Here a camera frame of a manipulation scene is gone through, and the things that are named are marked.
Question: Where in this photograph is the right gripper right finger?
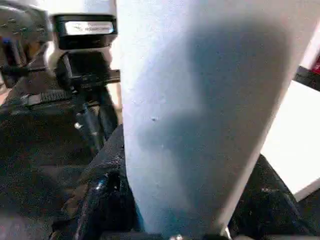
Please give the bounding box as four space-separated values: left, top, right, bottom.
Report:
226 153 320 240

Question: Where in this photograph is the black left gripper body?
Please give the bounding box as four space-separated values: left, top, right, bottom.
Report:
53 50 122 95

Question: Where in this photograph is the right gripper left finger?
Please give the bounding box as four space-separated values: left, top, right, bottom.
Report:
49 124 149 240

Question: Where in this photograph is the white plastic table top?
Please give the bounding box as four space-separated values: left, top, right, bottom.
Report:
259 79 320 203

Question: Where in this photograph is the white plastic table leg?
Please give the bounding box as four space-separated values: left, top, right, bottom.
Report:
115 0 319 236

